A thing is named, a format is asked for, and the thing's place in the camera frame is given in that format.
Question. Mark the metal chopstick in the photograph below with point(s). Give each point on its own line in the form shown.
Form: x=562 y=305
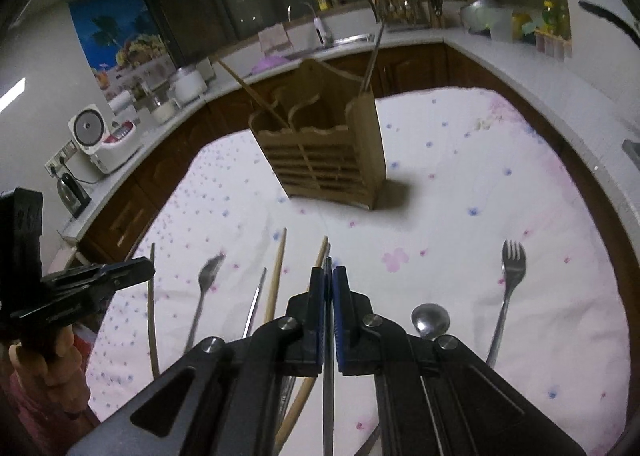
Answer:
x=372 y=56
x=369 y=73
x=328 y=411
x=257 y=296

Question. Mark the wall power outlet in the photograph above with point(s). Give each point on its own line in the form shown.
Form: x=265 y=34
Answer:
x=60 y=160

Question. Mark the steel electric kettle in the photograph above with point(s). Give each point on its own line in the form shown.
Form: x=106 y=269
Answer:
x=72 y=193

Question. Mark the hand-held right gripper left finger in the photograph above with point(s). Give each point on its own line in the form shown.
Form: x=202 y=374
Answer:
x=317 y=301

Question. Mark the metal bowl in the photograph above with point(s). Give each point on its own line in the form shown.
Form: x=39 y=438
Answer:
x=482 y=16

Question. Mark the white floral tablecloth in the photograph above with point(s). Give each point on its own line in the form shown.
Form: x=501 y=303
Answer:
x=475 y=186

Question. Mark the kitchen faucet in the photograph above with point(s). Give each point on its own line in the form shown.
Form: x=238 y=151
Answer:
x=320 y=28

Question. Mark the small glass lidded pot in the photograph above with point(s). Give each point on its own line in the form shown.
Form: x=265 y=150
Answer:
x=162 y=108

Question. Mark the person's left forearm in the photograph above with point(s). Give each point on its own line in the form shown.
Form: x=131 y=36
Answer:
x=35 y=431

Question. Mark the purple sink cloth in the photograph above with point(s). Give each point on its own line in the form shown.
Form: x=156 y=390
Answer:
x=267 y=64

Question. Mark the wooden slatted utensil holder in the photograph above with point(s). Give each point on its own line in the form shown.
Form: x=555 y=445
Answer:
x=330 y=156

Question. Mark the wooden base cabinets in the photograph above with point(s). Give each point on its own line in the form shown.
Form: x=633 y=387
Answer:
x=165 y=171

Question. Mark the stainless steel spoon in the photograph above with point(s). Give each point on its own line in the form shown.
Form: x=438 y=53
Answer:
x=430 y=318

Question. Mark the hanging dish towel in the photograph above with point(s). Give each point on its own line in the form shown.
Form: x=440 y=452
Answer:
x=274 y=38

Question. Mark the seasoning box set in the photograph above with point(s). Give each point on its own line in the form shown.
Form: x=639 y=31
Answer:
x=552 y=46

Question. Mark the metal dish rack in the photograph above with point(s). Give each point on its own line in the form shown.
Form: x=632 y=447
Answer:
x=415 y=13

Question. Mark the white and red rice cooker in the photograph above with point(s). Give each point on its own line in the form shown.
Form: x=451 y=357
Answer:
x=102 y=141

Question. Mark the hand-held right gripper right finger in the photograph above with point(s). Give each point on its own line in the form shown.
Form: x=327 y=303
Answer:
x=344 y=308

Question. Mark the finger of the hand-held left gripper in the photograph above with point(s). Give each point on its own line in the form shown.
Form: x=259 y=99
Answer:
x=130 y=271
x=65 y=308

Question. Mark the stainless steel fork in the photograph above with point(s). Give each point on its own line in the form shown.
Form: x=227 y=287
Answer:
x=511 y=281
x=202 y=286

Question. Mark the light wooden chopstick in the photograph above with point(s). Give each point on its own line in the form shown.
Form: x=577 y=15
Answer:
x=322 y=248
x=250 y=88
x=275 y=276

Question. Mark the tropical fruit wall poster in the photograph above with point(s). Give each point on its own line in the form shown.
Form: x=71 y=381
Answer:
x=115 y=36

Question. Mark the thin dark brown chopstick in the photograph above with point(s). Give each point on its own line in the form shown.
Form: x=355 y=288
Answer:
x=150 y=306
x=370 y=438

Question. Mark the person's left hand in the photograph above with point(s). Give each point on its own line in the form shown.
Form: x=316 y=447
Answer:
x=70 y=361

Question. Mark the paper towel roll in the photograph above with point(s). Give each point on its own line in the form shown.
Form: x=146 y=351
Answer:
x=121 y=102

